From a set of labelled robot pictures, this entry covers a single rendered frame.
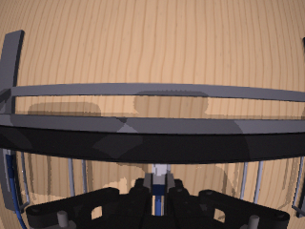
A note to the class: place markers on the blue cable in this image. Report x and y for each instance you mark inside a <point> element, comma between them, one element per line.
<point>157,200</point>

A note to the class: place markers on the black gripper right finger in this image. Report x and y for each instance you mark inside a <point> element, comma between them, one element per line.
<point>239,213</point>

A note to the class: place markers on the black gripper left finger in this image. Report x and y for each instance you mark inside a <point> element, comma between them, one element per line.
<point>76,212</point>

